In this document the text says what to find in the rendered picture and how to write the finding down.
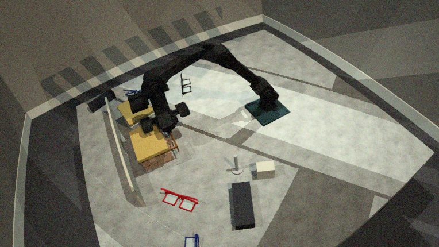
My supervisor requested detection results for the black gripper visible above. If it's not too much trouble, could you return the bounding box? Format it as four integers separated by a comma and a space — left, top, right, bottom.
140, 102, 190, 133

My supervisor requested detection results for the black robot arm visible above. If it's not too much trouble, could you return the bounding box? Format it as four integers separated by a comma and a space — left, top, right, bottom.
128, 44, 279, 133

